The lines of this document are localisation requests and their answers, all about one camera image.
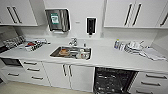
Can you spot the small red container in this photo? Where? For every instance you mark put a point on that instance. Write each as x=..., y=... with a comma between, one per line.
x=30, y=44

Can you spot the stainless steel dishwasher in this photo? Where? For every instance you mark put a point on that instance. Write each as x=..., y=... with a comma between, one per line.
x=131, y=78

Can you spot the white drawer unit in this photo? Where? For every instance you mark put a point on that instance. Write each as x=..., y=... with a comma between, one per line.
x=151, y=83
x=33, y=73

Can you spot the black built-in microwave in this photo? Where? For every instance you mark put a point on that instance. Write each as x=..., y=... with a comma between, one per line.
x=10, y=62

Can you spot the small white bottle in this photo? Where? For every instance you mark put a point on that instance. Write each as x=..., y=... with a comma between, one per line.
x=122, y=46

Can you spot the chrome faucet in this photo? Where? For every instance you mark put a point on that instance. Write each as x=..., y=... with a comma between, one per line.
x=73, y=42

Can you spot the blue dish soap bottle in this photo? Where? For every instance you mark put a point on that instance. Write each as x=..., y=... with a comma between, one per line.
x=117, y=44

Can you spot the orange bowl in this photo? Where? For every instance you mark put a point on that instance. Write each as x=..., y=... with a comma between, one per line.
x=64, y=51

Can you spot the black soap dispenser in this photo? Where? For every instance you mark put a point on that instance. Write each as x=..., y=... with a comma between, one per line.
x=91, y=25

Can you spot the small wall label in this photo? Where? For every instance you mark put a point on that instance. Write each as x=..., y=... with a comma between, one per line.
x=77, y=22

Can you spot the steel sink basin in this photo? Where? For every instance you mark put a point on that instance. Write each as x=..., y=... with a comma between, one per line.
x=54, y=53

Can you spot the steel paper towel dispenser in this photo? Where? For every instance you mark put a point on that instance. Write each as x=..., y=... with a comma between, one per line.
x=57, y=20

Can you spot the white two-door base cabinet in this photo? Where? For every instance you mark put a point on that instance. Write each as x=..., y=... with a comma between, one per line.
x=80, y=78

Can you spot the white mug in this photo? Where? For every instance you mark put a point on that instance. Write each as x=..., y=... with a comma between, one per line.
x=82, y=54

